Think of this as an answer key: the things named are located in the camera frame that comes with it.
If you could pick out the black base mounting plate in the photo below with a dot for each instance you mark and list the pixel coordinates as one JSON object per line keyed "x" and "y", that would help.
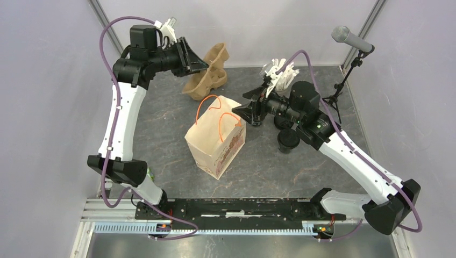
{"x": 237, "y": 213}

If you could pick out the small green toy box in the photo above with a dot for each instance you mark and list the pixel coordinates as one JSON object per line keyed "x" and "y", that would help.
{"x": 150, "y": 174}

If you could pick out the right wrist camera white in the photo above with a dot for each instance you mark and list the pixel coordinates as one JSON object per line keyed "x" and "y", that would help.
{"x": 270, "y": 77}

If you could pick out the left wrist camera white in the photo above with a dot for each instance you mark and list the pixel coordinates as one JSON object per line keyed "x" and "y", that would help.
{"x": 167, "y": 32}

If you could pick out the black coffee cup white lettering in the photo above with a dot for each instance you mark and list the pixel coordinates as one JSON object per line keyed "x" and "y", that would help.
{"x": 256, "y": 123}

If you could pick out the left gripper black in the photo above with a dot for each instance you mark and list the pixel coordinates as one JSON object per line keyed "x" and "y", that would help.
{"x": 189, "y": 61}

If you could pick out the black plastic cup lid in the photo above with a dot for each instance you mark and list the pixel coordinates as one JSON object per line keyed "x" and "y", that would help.
{"x": 288, "y": 138}

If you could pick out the cardboard two-cup carrier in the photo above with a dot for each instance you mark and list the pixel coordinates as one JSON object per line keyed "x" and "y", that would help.
{"x": 215, "y": 76}

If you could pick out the grey microphone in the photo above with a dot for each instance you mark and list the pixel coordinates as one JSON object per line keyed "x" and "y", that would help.
{"x": 342, "y": 34}

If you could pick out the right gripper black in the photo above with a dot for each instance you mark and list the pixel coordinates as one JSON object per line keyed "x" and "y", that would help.
{"x": 247, "y": 111}

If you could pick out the white toothed cable rail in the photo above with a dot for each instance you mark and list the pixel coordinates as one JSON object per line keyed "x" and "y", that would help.
{"x": 164, "y": 230}

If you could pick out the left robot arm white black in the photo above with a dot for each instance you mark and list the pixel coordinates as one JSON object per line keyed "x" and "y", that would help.
{"x": 133, "y": 71}

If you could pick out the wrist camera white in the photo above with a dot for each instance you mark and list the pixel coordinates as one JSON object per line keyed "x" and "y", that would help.
{"x": 167, "y": 32}
{"x": 270, "y": 77}

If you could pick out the white wrapped straws bundle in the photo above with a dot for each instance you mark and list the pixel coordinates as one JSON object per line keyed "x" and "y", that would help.
{"x": 289, "y": 74}

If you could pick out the black microphone tripod stand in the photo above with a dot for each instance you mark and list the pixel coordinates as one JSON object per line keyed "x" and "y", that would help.
{"x": 332, "y": 100}

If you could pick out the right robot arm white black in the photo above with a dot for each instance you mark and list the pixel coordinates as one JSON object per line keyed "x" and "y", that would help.
{"x": 387, "y": 200}

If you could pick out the brown paper bag orange handles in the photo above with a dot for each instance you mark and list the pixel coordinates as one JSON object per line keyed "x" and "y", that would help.
{"x": 217, "y": 135}

